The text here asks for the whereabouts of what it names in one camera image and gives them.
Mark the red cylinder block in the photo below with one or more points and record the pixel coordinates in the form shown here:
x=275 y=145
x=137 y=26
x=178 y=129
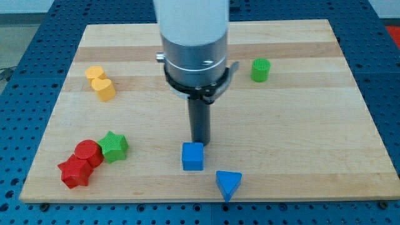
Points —
x=90 y=151

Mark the red object at right edge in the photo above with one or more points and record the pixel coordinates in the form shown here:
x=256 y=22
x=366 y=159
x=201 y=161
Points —
x=394 y=32

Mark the blue perforated table plate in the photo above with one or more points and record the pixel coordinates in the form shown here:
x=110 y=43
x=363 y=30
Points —
x=31 y=93

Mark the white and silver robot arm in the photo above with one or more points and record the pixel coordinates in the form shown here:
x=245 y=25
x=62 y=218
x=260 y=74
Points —
x=194 y=35

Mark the green star block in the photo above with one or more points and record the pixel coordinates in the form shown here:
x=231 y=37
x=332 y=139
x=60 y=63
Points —
x=113 y=147

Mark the green cylinder block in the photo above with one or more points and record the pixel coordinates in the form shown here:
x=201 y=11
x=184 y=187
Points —
x=260 y=70

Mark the wooden board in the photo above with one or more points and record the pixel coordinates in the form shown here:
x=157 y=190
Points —
x=305 y=134

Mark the black cylindrical pointer tool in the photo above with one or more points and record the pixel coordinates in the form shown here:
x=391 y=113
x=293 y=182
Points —
x=199 y=118

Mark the yellow pentagon block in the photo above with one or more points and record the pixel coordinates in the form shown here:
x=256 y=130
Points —
x=95 y=72

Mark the blue cube block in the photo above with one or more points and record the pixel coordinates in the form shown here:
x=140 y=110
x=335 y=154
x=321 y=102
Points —
x=192 y=156

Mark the red star block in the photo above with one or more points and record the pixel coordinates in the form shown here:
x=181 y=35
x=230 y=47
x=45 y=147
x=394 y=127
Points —
x=75 y=172

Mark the blue triangle block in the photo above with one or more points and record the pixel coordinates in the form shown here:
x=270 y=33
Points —
x=228 y=183

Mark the yellow heart block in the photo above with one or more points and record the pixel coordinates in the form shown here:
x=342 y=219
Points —
x=104 y=89

